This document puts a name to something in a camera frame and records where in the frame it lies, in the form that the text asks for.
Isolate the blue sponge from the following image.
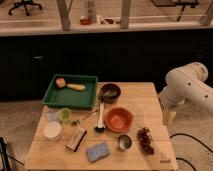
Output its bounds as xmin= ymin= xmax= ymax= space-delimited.
xmin=87 ymin=142 xmax=110 ymax=162

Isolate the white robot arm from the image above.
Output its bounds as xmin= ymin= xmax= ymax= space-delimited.
xmin=158 ymin=62 xmax=213 ymax=125

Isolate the green plastic tray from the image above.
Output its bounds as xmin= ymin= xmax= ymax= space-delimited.
xmin=42 ymin=74 xmax=98 ymax=110

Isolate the dark brown bowl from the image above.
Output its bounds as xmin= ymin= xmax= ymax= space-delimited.
xmin=99 ymin=83 xmax=121 ymax=103

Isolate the orange bowl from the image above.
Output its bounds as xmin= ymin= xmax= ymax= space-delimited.
xmin=104 ymin=107 xmax=133 ymax=133

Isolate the metal fork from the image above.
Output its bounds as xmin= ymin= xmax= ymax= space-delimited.
xmin=71 ymin=109 xmax=99 ymax=126

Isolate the green plastic cup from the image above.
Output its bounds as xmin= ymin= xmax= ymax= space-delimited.
xmin=57 ymin=108 xmax=71 ymax=124

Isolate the small metal cup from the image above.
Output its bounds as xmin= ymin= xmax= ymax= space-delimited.
xmin=118 ymin=135 xmax=132 ymax=151

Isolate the bunch of dark grapes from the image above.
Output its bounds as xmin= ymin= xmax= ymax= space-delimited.
xmin=137 ymin=127 xmax=154 ymax=155

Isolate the clear plastic container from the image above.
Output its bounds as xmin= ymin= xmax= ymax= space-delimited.
xmin=45 ymin=111 xmax=58 ymax=122

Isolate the brown rectangular block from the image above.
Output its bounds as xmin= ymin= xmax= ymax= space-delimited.
xmin=66 ymin=126 xmax=87 ymax=152

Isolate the red bowl on shelf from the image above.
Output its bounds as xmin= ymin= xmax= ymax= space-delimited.
xmin=79 ymin=16 xmax=92 ymax=25

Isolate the white round lid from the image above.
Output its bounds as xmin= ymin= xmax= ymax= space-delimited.
xmin=43 ymin=121 xmax=62 ymax=140

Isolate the black office chair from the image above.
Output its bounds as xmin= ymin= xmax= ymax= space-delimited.
xmin=8 ymin=0 xmax=43 ymax=16

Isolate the black floor cable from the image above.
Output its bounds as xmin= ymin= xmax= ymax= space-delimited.
xmin=169 ymin=132 xmax=213 ymax=171

